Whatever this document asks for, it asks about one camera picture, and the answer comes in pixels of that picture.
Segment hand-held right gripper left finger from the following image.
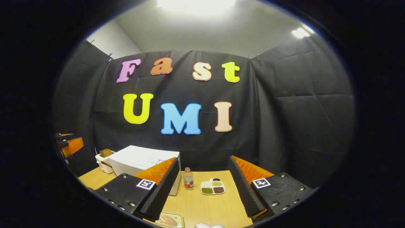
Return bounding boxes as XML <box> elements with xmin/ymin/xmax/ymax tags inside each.
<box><xmin>94</xmin><ymin>157</ymin><xmax>180</xmax><ymax>221</ymax></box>

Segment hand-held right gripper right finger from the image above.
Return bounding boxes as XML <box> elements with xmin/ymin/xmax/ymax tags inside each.
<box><xmin>228</xmin><ymin>155</ymin><xmax>319</xmax><ymax>219</ymax></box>

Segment orange speckled bread roll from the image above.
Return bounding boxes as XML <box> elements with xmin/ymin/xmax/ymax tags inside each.
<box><xmin>159</xmin><ymin>214</ymin><xmax>178</xmax><ymax>227</ymax></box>

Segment white microwave oven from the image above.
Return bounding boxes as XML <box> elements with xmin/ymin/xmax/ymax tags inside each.
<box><xmin>108</xmin><ymin>145</ymin><xmax>182</xmax><ymax>196</ymax></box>

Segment small clear bottle red label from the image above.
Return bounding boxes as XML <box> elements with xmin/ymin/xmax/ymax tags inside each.
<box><xmin>183</xmin><ymin>167</ymin><xmax>194</xmax><ymax>191</ymax></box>

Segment white divided plate with beans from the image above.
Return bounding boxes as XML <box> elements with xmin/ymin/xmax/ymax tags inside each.
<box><xmin>200</xmin><ymin>178</ymin><xmax>226</xmax><ymax>195</ymax></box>

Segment pale green rectangular plate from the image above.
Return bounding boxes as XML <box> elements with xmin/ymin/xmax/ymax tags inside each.
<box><xmin>154</xmin><ymin>212</ymin><xmax>185</xmax><ymax>228</ymax></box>

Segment white toaster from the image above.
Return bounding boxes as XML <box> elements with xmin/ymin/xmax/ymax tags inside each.
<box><xmin>95</xmin><ymin>151</ymin><xmax>115</xmax><ymax>174</ymax></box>

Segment ceiling light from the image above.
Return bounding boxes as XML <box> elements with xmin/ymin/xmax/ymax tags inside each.
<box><xmin>291</xmin><ymin>25</ymin><xmax>315</xmax><ymax>39</ymax></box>
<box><xmin>157</xmin><ymin>0</ymin><xmax>236</xmax><ymax>14</ymax></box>

